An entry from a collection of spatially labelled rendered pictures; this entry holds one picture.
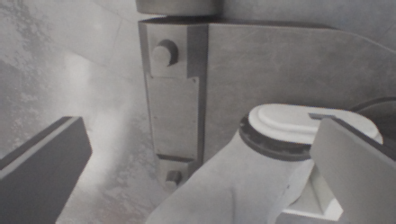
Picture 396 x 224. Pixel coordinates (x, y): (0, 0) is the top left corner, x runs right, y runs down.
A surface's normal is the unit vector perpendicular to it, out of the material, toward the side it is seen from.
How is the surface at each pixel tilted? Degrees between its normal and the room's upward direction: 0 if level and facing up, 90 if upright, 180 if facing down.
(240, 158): 90
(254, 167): 90
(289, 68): 0
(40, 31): 0
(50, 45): 0
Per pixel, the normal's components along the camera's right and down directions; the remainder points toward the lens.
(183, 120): -0.18, 0.48
